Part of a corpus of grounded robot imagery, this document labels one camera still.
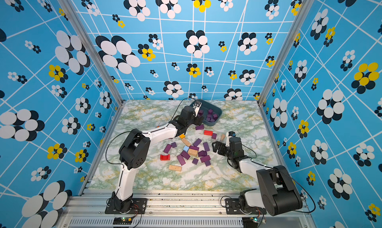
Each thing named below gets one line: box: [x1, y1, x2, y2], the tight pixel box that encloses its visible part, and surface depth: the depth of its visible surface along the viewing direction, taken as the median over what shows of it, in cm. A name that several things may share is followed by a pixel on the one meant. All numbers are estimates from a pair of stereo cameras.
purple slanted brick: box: [181, 150, 191, 160], surface depth 93 cm
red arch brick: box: [159, 154, 171, 161], surface depth 91 cm
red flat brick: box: [203, 129, 214, 136], surface depth 103 cm
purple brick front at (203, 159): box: [199, 155, 211, 163], surface depth 91 cm
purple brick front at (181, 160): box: [176, 154, 187, 166], surface depth 91 cm
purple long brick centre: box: [202, 141, 210, 152], surface depth 97 cm
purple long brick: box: [192, 137, 202, 147], surface depth 98 cm
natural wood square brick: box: [188, 148, 198, 157], surface depth 92 cm
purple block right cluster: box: [197, 150, 208, 157], surface depth 93 cm
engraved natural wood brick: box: [181, 137, 192, 147], surface depth 98 cm
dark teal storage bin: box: [190, 99, 223, 127], surface depth 112 cm
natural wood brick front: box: [168, 164, 183, 172], surface depth 87 cm
